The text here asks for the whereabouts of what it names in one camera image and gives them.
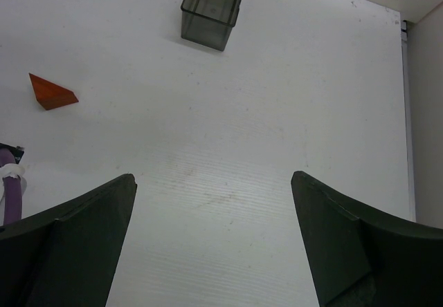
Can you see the smoky transparent plastic bin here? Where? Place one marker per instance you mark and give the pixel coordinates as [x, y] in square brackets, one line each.
[209, 22]

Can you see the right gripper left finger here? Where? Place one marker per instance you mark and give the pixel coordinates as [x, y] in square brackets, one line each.
[67, 255]

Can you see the right side aluminium rail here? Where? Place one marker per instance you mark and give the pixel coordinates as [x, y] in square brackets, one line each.
[409, 138]

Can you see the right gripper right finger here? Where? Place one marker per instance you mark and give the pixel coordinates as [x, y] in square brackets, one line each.
[361, 256]

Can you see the orange triangular wood block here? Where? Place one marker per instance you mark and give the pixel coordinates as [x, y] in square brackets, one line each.
[51, 96]

